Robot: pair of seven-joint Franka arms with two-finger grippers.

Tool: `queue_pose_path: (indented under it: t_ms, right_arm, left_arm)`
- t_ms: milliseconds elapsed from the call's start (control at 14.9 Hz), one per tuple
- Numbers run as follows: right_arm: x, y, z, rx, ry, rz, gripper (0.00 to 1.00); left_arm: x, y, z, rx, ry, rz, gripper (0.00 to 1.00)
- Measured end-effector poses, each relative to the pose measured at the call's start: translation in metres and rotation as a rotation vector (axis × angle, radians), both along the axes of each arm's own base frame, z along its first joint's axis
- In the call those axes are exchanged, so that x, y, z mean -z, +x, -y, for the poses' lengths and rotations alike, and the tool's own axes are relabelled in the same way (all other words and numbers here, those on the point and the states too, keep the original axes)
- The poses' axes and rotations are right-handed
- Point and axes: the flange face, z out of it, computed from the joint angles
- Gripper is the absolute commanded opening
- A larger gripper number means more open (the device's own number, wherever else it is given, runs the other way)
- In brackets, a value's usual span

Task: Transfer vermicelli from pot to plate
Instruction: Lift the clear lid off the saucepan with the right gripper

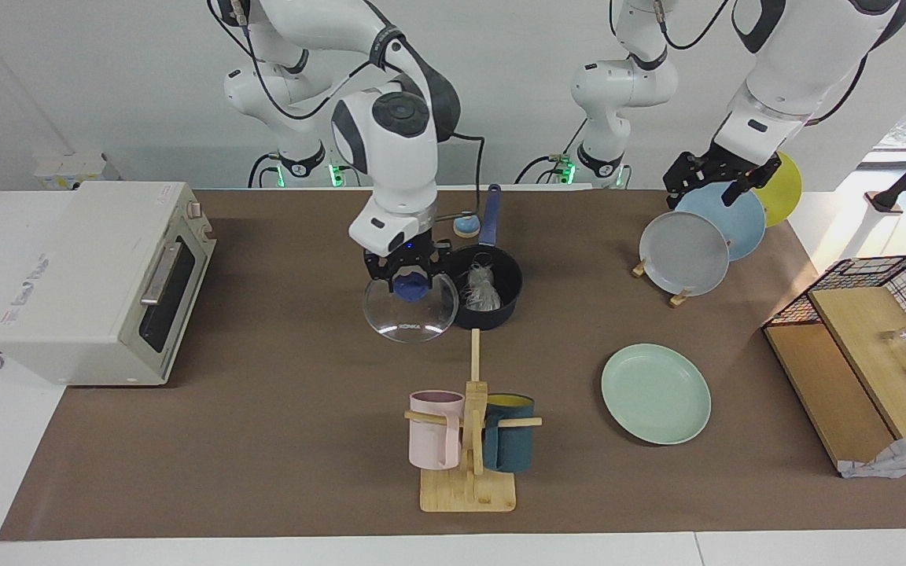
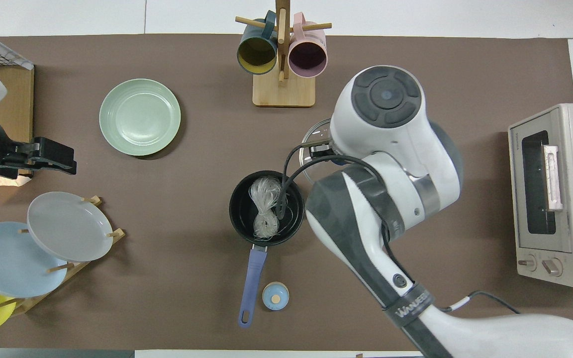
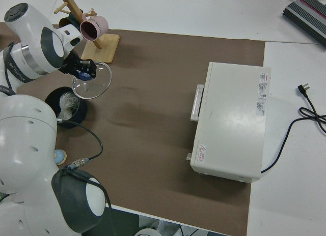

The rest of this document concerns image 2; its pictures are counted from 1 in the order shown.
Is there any glass lid with blue knob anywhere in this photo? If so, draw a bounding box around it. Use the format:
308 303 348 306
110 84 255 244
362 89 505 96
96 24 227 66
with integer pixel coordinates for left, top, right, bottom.
299 118 339 182

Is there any white vermicelli bundle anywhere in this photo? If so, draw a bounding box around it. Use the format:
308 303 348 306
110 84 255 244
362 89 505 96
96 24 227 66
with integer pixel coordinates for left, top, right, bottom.
248 177 287 240

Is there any grey plate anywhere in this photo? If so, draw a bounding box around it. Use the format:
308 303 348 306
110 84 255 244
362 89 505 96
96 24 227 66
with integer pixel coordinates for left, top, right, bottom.
27 191 114 263

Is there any green plate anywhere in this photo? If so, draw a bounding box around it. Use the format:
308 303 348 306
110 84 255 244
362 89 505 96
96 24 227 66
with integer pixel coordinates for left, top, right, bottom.
99 79 182 157

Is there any light blue plate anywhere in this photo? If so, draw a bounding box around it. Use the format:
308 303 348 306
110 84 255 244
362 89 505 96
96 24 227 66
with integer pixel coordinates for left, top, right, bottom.
0 221 68 298

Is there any wooden plate rack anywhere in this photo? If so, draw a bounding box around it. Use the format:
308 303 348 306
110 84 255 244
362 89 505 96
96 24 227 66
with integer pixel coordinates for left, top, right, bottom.
0 195 126 316

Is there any wooden mug tree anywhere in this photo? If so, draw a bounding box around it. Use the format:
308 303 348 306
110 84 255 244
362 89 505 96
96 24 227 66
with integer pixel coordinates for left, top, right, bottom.
235 0 332 107

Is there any pink mug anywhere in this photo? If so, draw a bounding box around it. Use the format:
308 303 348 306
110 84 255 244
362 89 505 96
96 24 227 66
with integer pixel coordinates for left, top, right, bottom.
288 12 328 79

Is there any dark teal mug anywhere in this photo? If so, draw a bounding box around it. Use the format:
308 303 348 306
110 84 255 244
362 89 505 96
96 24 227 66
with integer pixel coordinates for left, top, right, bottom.
237 11 278 76

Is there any brown table mat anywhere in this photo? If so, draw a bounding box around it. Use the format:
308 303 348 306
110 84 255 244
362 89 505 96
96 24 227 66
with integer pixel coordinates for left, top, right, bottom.
0 34 573 351

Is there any dark pot with blue handle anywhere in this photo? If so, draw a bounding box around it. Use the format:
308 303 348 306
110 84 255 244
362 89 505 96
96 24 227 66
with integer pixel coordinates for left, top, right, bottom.
229 171 305 329

